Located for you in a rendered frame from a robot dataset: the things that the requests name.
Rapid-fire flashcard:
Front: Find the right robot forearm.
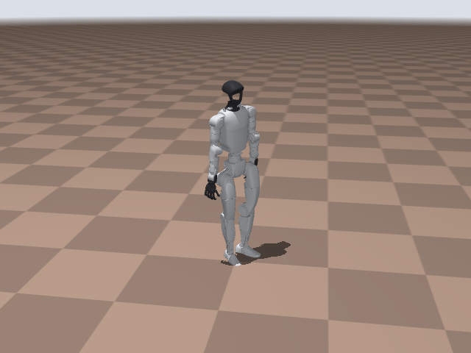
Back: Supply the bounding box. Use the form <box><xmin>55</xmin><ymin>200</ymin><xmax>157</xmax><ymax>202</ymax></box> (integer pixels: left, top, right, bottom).
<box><xmin>208</xmin><ymin>146</ymin><xmax>219</xmax><ymax>181</ymax></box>

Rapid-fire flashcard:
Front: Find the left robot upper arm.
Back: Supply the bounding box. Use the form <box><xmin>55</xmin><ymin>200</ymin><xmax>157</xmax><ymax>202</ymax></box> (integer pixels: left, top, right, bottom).
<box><xmin>245</xmin><ymin>105</ymin><xmax>260</xmax><ymax>143</ymax></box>

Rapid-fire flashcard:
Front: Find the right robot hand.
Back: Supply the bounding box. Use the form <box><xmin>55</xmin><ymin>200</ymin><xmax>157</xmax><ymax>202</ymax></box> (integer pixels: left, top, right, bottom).
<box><xmin>205</xmin><ymin>175</ymin><xmax>220</xmax><ymax>200</ymax></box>

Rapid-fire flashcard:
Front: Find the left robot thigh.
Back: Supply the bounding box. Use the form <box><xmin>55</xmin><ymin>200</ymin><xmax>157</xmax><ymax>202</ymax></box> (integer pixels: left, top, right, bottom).
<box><xmin>238</xmin><ymin>162</ymin><xmax>260</xmax><ymax>217</ymax></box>

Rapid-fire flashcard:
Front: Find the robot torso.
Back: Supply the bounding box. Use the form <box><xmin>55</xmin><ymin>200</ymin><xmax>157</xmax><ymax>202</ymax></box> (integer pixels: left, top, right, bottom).
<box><xmin>218</xmin><ymin>103</ymin><xmax>249</xmax><ymax>178</ymax></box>

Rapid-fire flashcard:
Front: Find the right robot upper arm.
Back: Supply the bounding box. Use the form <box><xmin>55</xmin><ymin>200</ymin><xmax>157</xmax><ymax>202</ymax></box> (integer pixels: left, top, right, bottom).
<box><xmin>209</xmin><ymin>113</ymin><xmax>224</xmax><ymax>156</ymax></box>

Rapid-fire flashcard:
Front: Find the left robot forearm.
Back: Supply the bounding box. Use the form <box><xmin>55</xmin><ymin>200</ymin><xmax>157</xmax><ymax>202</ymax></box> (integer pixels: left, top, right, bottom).
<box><xmin>249</xmin><ymin>140</ymin><xmax>259</xmax><ymax>164</ymax></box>

